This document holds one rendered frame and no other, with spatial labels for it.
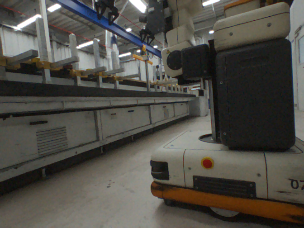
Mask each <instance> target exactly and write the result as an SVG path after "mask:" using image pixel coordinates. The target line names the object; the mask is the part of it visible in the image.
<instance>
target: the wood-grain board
mask: <svg viewBox="0 0 304 228"><path fill-rule="evenodd" d="M4 57H7V58H11V57H8V56H4ZM22 64H28V65H34V64H32V63H31V61H30V60H27V61H25V62H22ZM34 66H35V65H34ZM60 70H64V69H63V66H62V67H60ZM65 71H66V70H65ZM125 80H128V81H136V82H141V83H146V81H141V80H135V79H125Z"/></svg>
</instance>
